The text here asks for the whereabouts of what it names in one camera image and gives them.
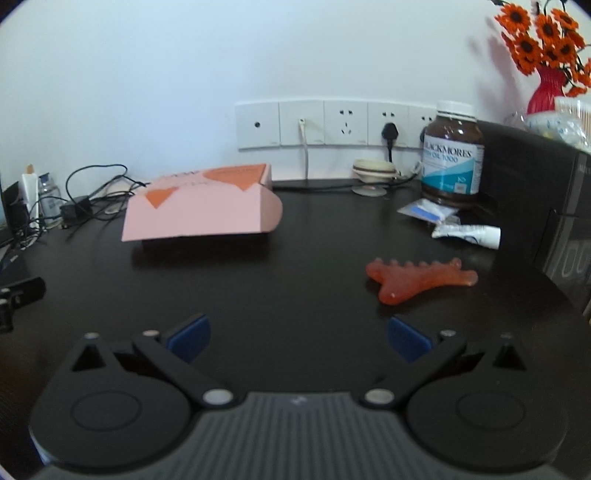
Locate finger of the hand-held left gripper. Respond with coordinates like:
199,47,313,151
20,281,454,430
0,276,47,334

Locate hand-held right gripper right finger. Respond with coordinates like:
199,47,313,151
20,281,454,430
359,316,529,409

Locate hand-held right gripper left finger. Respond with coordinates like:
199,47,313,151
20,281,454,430
70,315,234,409

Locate red massage comb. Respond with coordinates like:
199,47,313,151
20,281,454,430
366,257,478,306

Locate pink cardboard box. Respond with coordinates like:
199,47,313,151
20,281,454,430
121,163,283,243

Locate white ointment tube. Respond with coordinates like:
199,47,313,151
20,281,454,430
431,222,502,250

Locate clear packet with blue strip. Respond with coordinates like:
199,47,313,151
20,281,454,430
397,199,460,224

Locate black power adapter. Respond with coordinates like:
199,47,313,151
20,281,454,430
60,196,93,227

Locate clear plastic bottle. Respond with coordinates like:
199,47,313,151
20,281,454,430
38,173,63,227

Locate white squeeze tube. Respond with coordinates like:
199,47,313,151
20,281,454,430
21,164,40,222

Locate beige round suction holder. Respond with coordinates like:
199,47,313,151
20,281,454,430
352,158,398,198

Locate brown supplement bottle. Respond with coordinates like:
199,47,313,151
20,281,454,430
421,100,485,209

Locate black glossy appliance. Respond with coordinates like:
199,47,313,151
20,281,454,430
475,119,591,319

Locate black power plug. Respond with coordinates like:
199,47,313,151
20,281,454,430
381,122,400,163

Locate clear plastic bag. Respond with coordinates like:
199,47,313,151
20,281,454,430
503,110,589,148

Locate red vase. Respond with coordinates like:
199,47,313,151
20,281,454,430
526,65,568,116

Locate cotton swab container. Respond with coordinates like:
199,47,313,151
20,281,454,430
554,96,591,153

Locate orange artificial flowers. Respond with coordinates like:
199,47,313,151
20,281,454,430
489,0,591,97

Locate tangled black cables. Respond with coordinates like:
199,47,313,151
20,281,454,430
28,164,148,241

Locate white charging cable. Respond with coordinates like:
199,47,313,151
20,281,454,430
298,119,311,181

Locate white wall socket row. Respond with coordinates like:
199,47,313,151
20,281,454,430
235,99,439,151

